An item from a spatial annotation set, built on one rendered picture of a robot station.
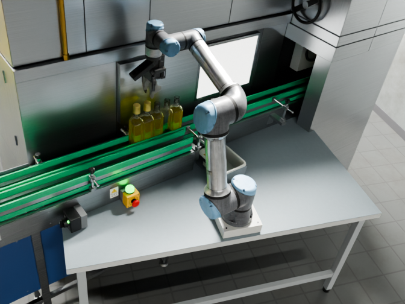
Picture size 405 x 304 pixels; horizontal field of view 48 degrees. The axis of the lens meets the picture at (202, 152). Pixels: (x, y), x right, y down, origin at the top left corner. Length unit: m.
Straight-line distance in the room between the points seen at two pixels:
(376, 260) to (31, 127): 2.38
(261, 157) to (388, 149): 2.05
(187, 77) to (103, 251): 1.01
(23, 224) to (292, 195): 1.32
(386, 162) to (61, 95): 2.99
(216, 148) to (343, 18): 1.16
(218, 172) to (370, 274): 1.70
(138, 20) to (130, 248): 1.02
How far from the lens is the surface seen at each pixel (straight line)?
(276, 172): 2.54
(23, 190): 2.08
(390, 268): 3.37
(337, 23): 2.63
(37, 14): 1.94
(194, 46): 1.95
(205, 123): 1.71
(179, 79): 2.42
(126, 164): 2.15
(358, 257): 3.33
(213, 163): 1.82
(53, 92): 2.12
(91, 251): 2.05
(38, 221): 2.10
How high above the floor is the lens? 2.35
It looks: 38 degrees down
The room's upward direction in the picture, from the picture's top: 8 degrees clockwise
